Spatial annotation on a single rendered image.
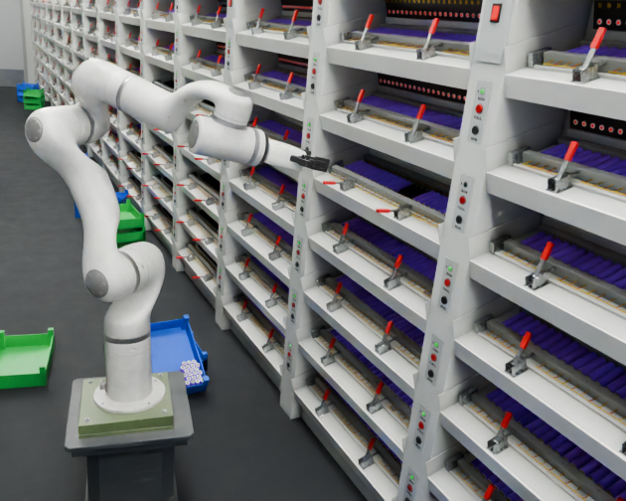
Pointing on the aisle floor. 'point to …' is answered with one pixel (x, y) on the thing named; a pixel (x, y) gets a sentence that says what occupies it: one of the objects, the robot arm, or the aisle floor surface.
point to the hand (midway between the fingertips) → (315, 160)
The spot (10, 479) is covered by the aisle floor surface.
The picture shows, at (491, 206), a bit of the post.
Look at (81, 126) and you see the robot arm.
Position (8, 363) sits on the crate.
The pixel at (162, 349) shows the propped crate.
